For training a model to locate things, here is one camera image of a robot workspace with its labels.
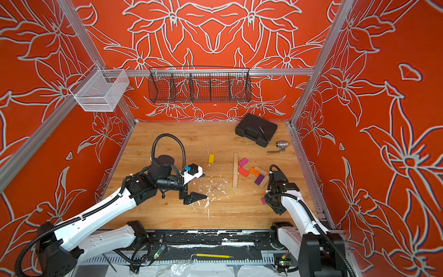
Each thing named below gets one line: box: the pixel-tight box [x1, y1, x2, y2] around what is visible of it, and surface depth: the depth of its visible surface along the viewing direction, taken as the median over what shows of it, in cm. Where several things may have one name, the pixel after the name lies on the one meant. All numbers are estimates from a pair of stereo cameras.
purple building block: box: [254, 174, 265, 186], surface depth 93 cm
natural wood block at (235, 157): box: [233, 152, 239, 164], surface depth 102 cm
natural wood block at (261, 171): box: [253, 165, 268, 177], surface depth 97 cm
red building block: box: [238, 167, 250, 178], surface depth 97 cm
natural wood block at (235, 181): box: [233, 174, 239, 189], surface depth 92 cm
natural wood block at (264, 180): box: [259, 173, 270, 188], surface depth 92 cm
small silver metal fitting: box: [275, 140, 289, 152], surface depth 105 cm
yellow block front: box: [208, 153, 215, 165], surface depth 102 cm
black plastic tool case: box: [235, 113, 278, 148], surface depth 109 cm
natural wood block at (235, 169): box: [233, 163, 239, 177], surface depth 97 cm
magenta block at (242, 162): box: [237, 157, 249, 168], surface depth 100 cm
